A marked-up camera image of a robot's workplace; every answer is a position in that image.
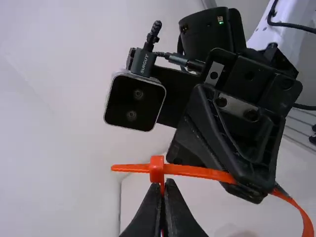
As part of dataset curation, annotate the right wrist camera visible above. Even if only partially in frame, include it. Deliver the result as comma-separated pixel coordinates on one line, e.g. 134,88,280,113
103,71,167,132

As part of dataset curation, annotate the orange cable tie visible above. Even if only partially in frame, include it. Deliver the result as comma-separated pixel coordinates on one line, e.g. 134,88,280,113
110,155,316,237

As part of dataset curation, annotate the black cable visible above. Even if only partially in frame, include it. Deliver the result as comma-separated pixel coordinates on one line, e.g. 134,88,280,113
268,0,316,33
126,19,207,75

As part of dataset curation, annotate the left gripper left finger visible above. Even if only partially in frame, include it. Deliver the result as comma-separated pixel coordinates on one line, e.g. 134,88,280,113
119,183,162,237

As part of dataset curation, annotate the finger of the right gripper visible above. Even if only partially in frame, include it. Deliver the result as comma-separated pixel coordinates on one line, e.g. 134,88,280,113
166,84,287,194
221,183,269,204

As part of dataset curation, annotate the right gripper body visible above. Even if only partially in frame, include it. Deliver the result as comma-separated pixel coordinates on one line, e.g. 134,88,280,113
155,48,303,126

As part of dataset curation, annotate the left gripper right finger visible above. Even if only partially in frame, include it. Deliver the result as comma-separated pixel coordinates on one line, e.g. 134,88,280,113
164,178,210,237

